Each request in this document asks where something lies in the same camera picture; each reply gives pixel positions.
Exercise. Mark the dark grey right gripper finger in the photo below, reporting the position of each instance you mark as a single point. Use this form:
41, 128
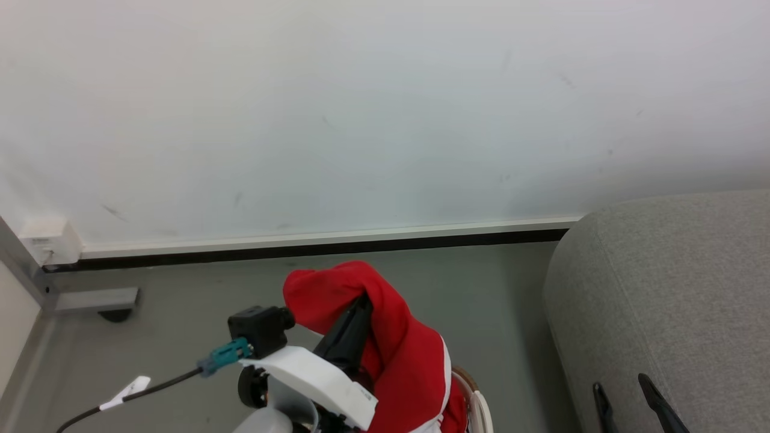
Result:
662, 406
604, 412

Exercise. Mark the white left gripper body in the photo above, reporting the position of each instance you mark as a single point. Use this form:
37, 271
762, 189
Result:
313, 373

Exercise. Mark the white and black baseboard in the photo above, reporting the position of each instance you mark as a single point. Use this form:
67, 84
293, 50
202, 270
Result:
325, 240

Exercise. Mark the white wall box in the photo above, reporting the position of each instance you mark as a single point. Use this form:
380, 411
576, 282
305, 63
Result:
51, 242

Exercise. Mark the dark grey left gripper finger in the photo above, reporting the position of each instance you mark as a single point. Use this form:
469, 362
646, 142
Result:
356, 349
343, 328

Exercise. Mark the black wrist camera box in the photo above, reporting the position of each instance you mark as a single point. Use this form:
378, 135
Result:
260, 331

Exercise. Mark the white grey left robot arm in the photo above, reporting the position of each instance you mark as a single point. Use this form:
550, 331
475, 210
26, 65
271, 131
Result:
280, 409

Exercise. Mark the red garment with white trim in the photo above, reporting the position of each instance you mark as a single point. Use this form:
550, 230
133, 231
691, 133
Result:
403, 349

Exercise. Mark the grey fabric sofa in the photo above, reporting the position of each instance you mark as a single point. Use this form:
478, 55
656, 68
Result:
674, 300

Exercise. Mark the white laundry basket brown rim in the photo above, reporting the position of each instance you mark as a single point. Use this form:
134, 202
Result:
478, 406

